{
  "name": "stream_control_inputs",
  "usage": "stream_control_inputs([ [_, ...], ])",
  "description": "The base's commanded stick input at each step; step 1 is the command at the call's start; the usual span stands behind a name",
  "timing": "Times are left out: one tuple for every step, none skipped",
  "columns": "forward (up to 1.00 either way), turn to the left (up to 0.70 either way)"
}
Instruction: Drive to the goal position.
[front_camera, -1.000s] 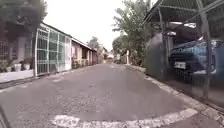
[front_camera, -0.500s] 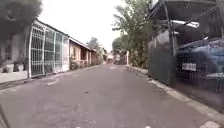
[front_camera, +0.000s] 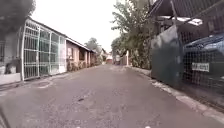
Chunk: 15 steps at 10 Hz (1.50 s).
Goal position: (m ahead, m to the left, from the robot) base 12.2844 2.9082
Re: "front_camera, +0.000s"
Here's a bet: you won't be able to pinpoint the concrete kerb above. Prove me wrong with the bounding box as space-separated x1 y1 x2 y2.
126 65 224 124

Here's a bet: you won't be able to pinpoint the building with wire mesh fence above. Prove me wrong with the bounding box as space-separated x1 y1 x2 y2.
148 0 224 109

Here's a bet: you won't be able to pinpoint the dark green metal gate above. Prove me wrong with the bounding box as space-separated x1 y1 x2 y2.
149 24 184 88

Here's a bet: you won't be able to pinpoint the pink house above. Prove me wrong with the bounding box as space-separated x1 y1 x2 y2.
65 37 98 73

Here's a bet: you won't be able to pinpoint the grey asphalt road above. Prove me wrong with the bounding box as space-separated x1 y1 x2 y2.
0 63 224 128

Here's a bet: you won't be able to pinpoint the dark tree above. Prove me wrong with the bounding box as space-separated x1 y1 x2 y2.
0 0 37 41

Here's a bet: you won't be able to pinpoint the white metal grille fence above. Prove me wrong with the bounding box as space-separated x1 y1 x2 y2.
20 19 68 82

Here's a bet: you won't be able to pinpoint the grey building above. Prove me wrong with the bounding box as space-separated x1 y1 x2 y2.
0 33 24 86

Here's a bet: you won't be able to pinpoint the dark car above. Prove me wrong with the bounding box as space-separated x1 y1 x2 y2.
182 33 224 91

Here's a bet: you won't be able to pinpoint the row of green trees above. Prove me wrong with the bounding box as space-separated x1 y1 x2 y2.
110 0 158 70

